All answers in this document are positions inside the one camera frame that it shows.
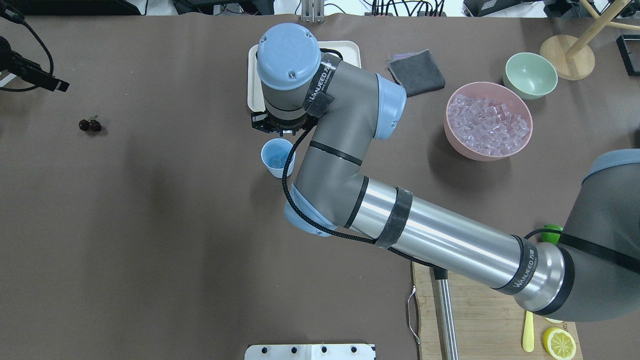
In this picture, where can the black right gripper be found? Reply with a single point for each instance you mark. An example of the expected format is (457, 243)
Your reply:
(259, 123)

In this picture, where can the wooden cup tree stand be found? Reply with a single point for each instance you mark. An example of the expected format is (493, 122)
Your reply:
(571, 57)

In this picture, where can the steel muddler black tip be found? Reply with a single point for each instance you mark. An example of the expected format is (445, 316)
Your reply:
(446, 318)

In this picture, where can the light blue plastic cup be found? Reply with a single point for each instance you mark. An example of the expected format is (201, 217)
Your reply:
(274, 155)

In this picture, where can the mint green bowl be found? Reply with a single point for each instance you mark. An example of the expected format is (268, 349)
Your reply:
(530, 76)

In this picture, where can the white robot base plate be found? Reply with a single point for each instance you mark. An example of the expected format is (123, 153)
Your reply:
(318, 351)

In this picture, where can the lemon slice lower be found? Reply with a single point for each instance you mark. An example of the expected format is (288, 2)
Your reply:
(559, 344)

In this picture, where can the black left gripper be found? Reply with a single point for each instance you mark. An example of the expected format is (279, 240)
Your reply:
(30, 70)

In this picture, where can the dark red cherry pair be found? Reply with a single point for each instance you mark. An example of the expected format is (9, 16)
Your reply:
(90, 125)

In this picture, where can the wooden cutting board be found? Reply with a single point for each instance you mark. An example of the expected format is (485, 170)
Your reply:
(488, 325)

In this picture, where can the pink bowl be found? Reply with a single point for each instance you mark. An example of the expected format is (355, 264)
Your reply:
(493, 91)

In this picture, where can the green lime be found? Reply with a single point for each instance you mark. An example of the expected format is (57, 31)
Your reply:
(551, 234)

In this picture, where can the clear ice cubes pile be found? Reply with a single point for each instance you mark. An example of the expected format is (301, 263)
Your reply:
(486, 126)

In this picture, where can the yellow plastic knife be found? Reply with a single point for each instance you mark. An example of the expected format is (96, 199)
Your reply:
(528, 333)

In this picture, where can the folded grey cloth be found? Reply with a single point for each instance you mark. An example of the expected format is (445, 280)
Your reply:
(416, 72)

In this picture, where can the cream rabbit tray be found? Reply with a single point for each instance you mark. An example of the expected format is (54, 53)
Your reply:
(349, 51)

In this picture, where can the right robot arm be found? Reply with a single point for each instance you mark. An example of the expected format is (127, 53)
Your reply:
(591, 274)

